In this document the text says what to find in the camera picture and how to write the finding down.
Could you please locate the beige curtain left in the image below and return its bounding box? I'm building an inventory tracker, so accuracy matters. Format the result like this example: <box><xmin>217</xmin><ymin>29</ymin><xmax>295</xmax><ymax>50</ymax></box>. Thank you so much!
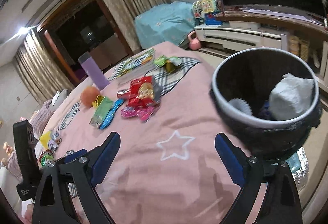
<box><xmin>13</xmin><ymin>30</ymin><xmax>74</xmax><ymax>104</ymax></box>

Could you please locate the crumpled white paper trash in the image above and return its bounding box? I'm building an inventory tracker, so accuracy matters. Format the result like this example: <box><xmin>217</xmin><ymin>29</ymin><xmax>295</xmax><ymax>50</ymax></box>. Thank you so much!
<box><xmin>269</xmin><ymin>73</ymin><xmax>314</xmax><ymax>121</ymax></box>

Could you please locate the snack packets pile at edge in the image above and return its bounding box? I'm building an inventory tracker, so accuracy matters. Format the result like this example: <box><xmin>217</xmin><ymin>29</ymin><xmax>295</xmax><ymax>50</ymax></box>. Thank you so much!
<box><xmin>39</xmin><ymin>130</ymin><xmax>62</xmax><ymax>167</ymax></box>

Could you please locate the stack of children books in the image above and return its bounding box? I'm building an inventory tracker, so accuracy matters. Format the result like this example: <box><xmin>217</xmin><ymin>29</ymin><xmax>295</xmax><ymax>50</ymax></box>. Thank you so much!
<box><xmin>108</xmin><ymin>48</ymin><xmax>155</xmax><ymax>85</ymax></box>

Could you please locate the red snack bag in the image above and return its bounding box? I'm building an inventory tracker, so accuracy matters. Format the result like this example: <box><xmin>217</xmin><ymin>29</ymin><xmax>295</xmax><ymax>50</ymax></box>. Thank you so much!
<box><xmin>127</xmin><ymin>76</ymin><xmax>161</xmax><ymax>108</ymax></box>

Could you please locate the black round trash bin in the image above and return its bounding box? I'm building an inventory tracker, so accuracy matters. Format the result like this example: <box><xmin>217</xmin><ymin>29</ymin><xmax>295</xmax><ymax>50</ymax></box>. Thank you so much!
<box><xmin>210</xmin><ymin>47</ymin><xmax>322</xmax><ymax>163</ymax></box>

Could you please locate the white TV cabinet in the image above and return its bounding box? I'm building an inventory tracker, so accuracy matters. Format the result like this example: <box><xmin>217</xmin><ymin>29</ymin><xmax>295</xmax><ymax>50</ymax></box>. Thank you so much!
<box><xmin>195</xmin><ymin>11</ymin><xmax>327</xmax><ymax>94</ymax></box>

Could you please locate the orange peach fruit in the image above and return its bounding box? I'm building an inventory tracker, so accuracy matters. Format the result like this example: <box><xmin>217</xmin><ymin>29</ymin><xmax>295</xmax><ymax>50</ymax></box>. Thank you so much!
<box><xmin>80</xmin><ymin>86</ymin><xmax>100</xmax><ymax>108</ymax></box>

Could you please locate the pink kettlebell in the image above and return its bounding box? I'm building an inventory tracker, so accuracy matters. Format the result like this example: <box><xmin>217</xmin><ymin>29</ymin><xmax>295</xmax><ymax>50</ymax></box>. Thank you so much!
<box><xmin>188</xmin><ymin>31</ymin><xmax>201</xmax><ymax>51</ymax></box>

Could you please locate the yellow snack wrapper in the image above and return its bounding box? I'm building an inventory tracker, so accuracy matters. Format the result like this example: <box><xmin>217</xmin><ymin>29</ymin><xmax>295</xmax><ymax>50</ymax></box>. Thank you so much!
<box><xmin>92</xmin><ymin>95</ymin><xmax>104</xmax><ymax>108</ymax></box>

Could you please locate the green snack wrapper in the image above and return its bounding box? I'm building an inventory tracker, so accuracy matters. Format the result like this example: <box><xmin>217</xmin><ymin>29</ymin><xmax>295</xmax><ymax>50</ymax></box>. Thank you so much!
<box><xmin>153</xmin><ymin>55</ymin><xmax>182</xmax><ymax>73</ymax></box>

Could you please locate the purple cylindrical bottle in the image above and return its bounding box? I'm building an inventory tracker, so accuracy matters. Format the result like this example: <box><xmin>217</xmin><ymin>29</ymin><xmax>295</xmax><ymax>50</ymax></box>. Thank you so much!
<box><xmin>78</xmin><ymin>52</ymin><xmax>109</xmax><ymax>91</ymax></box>

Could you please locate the blue plastic wrapper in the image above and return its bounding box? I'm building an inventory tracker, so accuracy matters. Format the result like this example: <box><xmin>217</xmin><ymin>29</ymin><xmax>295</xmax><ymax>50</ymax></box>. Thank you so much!
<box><xmin>99</xmin><ymin>98</ymin><xmax>124</xmax><ymax>130</ymax></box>

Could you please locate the teal cloth covered furniture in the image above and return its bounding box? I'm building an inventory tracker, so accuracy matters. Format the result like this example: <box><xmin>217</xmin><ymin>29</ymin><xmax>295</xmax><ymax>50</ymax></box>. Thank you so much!
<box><xmin>134</xmin><ymin>1</ymin><xmax>195</xmax><ymax>49</ymax></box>

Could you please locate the red Skittles candy tube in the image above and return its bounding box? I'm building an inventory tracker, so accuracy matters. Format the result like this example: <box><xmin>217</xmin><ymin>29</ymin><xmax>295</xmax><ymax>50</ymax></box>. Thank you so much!
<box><xmin>117</xmin><ymin>89</ymin><xmax>130</xmax><ymax>100</ymax></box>

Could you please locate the pink blanket table cover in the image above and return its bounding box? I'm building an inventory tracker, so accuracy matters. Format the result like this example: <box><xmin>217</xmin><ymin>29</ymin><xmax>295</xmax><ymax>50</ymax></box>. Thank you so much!
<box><xmin>24</xmin><ymin>41</ymin><xmax>270</xmax><ymax>224</ymax></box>

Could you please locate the green snack packet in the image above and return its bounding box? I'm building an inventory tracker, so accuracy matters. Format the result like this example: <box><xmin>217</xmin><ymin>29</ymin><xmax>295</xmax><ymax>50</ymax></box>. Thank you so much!
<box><xmin>90</xmin><ymin>96</ymin><xmax>113</xmax><ymax>129</ymax></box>

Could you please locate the white pleated paper cup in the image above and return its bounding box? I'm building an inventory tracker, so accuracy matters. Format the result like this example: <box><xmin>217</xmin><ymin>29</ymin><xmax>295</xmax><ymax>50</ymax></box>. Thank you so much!
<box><xmin>229</xmin><ymin>98</ymin><xmax>252</xmax><ymax>116</ymax></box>

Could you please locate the colourful toy play set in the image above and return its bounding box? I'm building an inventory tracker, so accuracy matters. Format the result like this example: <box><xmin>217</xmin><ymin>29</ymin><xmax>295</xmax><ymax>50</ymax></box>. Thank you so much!
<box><xmin>192</xmin><ymin>0</ymin><xmax>223</xmax><ymax>25</ymax></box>

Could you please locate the pink candy wrapper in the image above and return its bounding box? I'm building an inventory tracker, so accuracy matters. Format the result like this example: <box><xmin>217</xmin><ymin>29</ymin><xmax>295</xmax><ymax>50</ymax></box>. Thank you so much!
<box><xmin>121</xmin><ymin>106</ymin><xmax>155</xmax><ymax>122</ymax></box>

